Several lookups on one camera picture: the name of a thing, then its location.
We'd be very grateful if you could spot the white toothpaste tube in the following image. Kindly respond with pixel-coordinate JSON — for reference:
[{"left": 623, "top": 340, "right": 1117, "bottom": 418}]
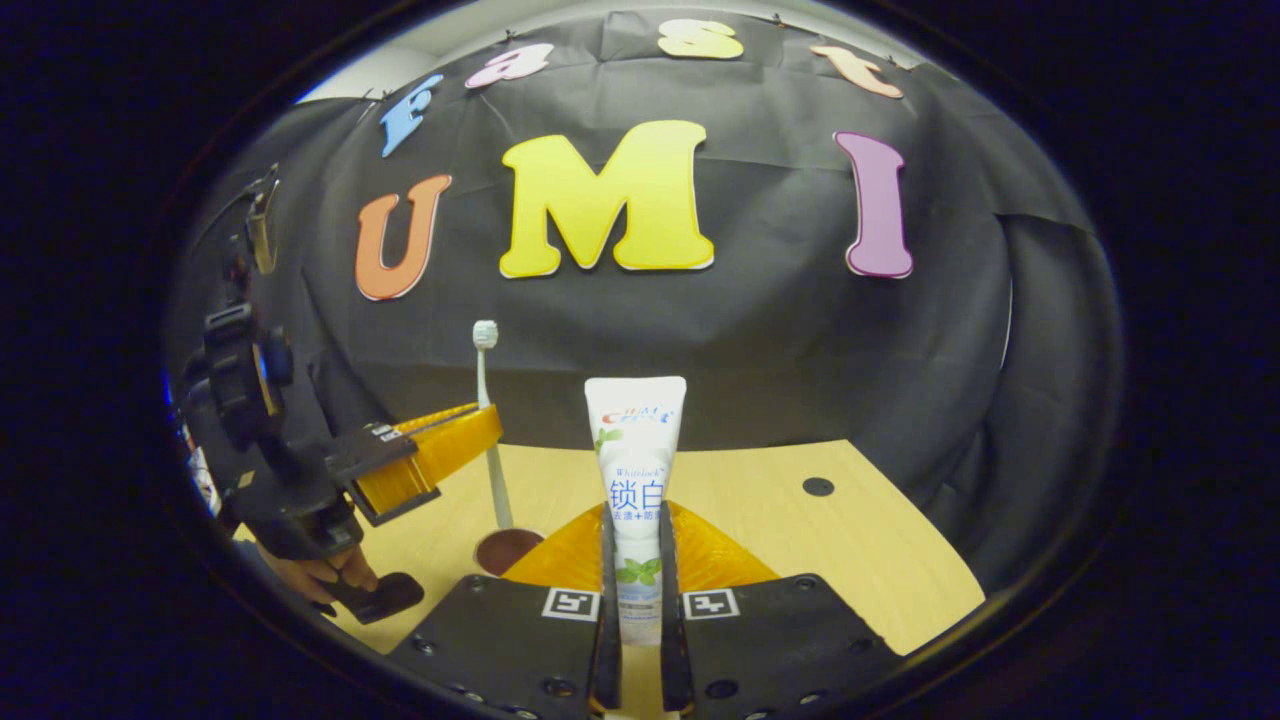
[{"left": 584, "top": 376, "right": 688, "bottom": 647}]

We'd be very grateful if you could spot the pale green toothbrush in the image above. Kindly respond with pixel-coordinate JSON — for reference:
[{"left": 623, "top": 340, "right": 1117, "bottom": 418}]
[{"left": 472, "top": 320, "right": 515, "bottom": 531}]

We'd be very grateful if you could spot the beige cup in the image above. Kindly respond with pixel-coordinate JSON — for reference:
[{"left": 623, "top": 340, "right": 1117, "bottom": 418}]
[{"left": 474, "top": 527, "right": 546, "bottom": 578}]

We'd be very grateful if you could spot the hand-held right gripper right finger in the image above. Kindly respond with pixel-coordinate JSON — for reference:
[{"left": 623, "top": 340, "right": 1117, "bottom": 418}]
[{"left": 658, "top": 500, "right": 901, "bottom": 716}]

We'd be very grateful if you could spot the wooden desktop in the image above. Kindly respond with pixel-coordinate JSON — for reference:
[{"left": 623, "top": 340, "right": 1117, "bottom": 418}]
[{"left": 235, "top": 438, "right": 986, "bottom": 720}]

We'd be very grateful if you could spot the black backdrop cloth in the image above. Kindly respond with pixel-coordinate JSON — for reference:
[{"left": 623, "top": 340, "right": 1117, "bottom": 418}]
[{"left": 165, "top": 10, "right": 1126, "bottom": 601}]

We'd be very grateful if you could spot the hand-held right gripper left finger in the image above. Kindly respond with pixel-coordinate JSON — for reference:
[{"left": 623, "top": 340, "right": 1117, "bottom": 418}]
[{"left": 385, "top": 500, "right": 623, "bottom": 720}]

